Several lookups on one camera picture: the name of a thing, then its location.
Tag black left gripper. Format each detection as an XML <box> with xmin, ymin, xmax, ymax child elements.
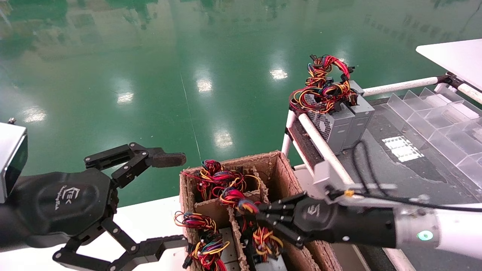
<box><xmin>11</xmin><ymin>142</ymin><xmax>189</xmax><ymax>271</ymax></box>

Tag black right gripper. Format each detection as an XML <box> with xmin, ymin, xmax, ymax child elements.
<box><xmin>258</xmin><ymin>192</ymin><xmax>397</xmax><ymax>249</ymax></box>

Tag brown cardboard box with dividers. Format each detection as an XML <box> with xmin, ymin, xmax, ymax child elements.
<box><xmin>179</xmin><ymin>151</ymin><xmax>343</xmax><ymax>271</ymax></box>

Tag grey power supply with mesh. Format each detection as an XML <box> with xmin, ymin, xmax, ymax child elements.
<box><xmin>289</xmin><ymin>81</ymin><xmax>358</xmax><ymax>155</ymax></box>

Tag clear acrylic divider tray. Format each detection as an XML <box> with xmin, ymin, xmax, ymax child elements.
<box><xmin>387</xmin><ymin>87</ymin><xmax>482</xmax><ymax>189</ymax></box>

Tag black pipe connector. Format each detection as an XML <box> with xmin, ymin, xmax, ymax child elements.
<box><xmin>437</xmin><ymin>73</ymin><xmax>464</xmax><ymax>90</ymax></box>

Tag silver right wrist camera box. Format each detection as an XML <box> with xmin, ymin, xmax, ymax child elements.
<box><xmin>313</xmin><ymin>161</ymin><xmax>430</xmax><ymax>207</ymax></box>

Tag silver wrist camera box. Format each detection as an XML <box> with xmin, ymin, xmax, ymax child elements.
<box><xmin>0</xmin><ymin>117</ymin><xmax>29</xmax><ymax>204</ymax></box>
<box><xmin>313</xmin><ymin>161</ymin><xmax>430</xmax><ymax>207</ymax></box>

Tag long white rail pipe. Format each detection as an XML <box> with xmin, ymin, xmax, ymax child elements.
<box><xmin>297</xmin><ymin>113</ymin><xmax>412</xmax><ymax>271</ymax></box>

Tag short white frame pipe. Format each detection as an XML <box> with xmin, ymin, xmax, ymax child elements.
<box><xmin>282</xmin><ymin>110</ymin><xmax>298</xmax><ymax>157</ymax></box>

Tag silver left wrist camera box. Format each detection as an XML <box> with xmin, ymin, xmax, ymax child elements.
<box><xmin>0</xmin><ymin>117</ymin><xmax>29</xmax><ymax>204</ymax></box>

